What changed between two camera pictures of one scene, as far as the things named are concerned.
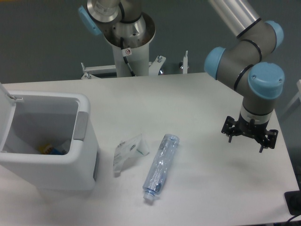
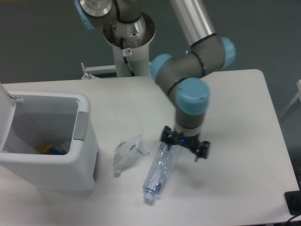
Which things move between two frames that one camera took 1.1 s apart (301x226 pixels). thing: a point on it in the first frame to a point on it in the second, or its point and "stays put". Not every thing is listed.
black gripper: (231, 127) to (201, 148)
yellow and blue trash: (48, 149) stays put
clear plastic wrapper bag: (134, 147) stays put
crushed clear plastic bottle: (153, 182) stays put
